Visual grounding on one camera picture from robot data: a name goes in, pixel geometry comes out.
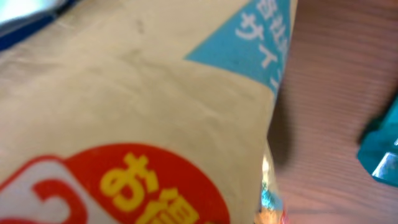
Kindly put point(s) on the yellow snack bag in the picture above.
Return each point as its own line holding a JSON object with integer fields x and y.
{"x": 141, "y": 111}

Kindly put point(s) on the teal mouthwash bottle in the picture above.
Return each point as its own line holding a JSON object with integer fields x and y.
{"x": 378, "y": 146}

